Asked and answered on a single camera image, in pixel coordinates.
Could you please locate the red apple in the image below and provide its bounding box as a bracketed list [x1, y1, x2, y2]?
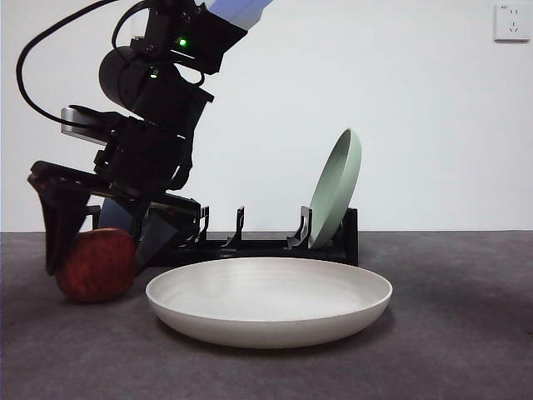
[56, 227, 138, 303]

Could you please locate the cream yellow plate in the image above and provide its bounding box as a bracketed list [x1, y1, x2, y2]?
[144, 257, 394, 350]

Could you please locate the blue plate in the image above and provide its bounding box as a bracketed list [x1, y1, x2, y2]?
[98, 197, 141, 238]

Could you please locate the black plate rack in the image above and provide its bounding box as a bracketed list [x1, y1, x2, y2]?
[85, 204, 359, 268]

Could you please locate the green plate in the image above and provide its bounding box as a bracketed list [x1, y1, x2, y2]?
[307, 127, 362, 251]

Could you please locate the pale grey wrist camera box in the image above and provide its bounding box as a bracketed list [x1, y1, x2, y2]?
[60, 106, 113, 147]

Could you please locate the short black looped cable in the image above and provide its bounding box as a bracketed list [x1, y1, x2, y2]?
[111, 4, 146, 52]

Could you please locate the long black arm cable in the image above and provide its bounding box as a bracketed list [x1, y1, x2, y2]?
[15, 0, 117, 126]

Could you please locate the white wall socket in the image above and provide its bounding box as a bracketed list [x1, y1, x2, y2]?
[493, 3, 530, 43]

